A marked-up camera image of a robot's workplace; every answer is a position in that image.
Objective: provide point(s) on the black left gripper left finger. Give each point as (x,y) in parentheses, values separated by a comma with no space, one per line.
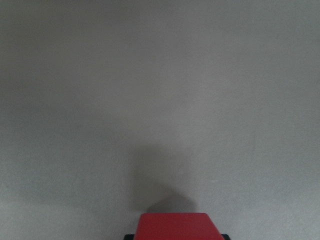
(129,237)

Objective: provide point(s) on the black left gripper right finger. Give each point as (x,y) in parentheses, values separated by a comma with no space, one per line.
(225,236)

